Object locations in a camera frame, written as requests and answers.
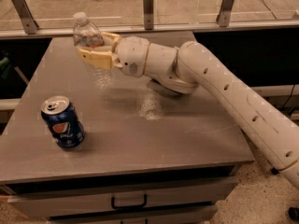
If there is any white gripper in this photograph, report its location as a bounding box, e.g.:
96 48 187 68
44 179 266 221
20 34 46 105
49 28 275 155
78 32 150 77

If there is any clear plastic water bottle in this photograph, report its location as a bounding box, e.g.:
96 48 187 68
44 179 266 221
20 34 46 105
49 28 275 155
73 12 114 89

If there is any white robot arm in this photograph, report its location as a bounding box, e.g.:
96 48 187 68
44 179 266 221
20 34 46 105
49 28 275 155
74 33 299 188

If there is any blue Pepsi soda can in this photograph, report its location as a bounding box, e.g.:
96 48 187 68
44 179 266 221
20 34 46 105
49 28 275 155
41 96 85 149

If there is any grey drawer cabinet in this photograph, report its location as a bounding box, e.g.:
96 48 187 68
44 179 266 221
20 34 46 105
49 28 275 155
0 38 253 224

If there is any middle metal railing bracket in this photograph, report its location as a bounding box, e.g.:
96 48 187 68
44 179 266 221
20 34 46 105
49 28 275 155
143 0 154 30

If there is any metal railing bracket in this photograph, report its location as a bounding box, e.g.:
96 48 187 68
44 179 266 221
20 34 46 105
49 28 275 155
11 0 39 35
216 0 235 27
143 0 154 30

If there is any left metal railing bracket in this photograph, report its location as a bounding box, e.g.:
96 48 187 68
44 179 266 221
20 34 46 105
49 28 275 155
11 0 39 35

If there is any right metal railing bracket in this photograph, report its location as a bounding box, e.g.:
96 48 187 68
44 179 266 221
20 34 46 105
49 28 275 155
216 0 235 27

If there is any black upper drawer handle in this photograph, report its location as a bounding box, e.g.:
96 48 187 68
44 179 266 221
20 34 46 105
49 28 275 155
110 194 148 210

